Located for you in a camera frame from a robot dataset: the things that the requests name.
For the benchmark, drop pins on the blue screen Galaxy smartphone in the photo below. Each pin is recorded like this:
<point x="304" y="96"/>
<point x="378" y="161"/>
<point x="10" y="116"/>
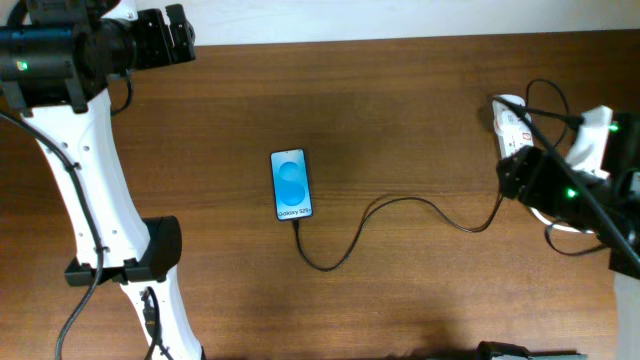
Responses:
<point x="291" y="185"/>

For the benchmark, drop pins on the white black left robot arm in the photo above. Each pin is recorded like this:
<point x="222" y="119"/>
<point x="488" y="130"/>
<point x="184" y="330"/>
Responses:
<point x="57" y="60"/>

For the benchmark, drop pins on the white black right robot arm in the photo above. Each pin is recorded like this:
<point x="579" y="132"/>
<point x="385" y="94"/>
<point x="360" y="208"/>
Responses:
<point x="594" y="188"/>

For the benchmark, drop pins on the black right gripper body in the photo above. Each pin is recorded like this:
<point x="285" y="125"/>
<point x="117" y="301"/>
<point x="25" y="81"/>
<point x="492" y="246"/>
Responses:
<point x="532" y="181"/>

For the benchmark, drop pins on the white power strip red switches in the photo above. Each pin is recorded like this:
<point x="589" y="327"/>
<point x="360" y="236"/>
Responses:
<point x="512" y="133"/>

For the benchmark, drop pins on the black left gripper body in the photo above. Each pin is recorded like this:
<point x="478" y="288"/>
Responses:
<point x="154" y="44"/>

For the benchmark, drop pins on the white USB charger adapter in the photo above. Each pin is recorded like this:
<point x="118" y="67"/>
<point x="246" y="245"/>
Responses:
<point x="505" y="120"/>

